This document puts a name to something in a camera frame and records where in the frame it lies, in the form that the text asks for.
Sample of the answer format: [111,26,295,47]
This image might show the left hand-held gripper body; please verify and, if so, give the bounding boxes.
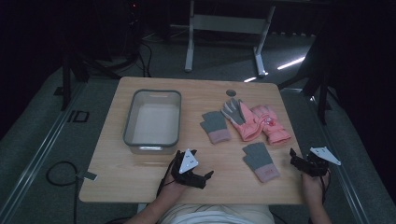
[170,148,204,182]

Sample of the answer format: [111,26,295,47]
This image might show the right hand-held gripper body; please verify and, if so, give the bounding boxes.
[303,147,342,178]

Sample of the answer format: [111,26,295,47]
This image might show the clear plastic container grey rim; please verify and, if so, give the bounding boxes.
[122,89,182,156]

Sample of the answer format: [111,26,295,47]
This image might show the pink ski glove grey palm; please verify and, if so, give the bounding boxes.
[220,97,264,143]

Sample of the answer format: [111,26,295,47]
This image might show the person's right hand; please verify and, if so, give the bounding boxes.
[301,170,332,203]

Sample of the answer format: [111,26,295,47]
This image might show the person's left hand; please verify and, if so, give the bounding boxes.
[160,172,190,203]

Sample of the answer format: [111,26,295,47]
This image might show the person's white shirt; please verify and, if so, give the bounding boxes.
[157,203,276,224]

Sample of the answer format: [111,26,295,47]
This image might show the black tripod stand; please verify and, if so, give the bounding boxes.
[278,31,342,125]

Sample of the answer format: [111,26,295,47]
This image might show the grey tape piece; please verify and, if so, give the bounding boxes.
[76,171,98,182]

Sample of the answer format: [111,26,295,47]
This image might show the black equipment stand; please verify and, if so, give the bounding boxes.
[54,0,141,112]

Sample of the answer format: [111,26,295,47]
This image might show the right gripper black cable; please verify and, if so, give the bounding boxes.
[318,174,332,204]

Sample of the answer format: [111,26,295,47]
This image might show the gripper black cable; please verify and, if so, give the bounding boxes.
[318,174,332,204]
[156,160,176,198]

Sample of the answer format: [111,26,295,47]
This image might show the metal floor rail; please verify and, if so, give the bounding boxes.
[279,88,372,224]
[0,83,86,224]

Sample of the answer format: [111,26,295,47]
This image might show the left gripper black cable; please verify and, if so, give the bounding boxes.
[156,160,176,198]

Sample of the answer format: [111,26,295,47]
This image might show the black background floor cables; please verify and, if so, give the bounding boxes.
[136,31,176,78]

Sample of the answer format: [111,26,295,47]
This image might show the black floor cable loop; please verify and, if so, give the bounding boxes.
[46,161,78,224]

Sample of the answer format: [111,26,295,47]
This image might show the white desk frame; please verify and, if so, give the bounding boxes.
[169,0,276,78]

